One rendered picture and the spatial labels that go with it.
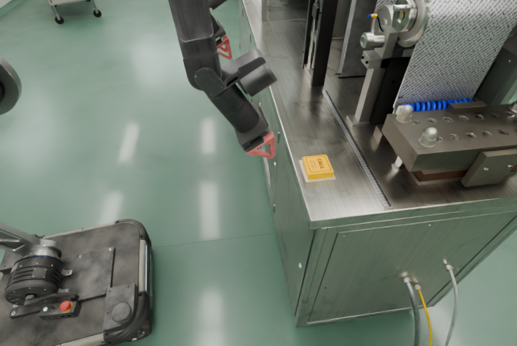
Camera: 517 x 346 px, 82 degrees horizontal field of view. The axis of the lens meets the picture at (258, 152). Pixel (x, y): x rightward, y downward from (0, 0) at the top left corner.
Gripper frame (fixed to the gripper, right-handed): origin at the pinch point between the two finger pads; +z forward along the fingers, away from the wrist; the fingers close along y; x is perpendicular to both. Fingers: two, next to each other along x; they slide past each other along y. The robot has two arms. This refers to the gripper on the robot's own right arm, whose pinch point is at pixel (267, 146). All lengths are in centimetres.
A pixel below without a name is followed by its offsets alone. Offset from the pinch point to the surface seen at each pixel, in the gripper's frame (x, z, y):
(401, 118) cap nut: -31.7, 18.7, 2.1
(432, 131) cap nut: -33.7, 16.4, -7.4
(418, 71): -41.5, 14.1, 9.0
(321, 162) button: -8.4, 18.9, 2.8
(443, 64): -48, 16, 8
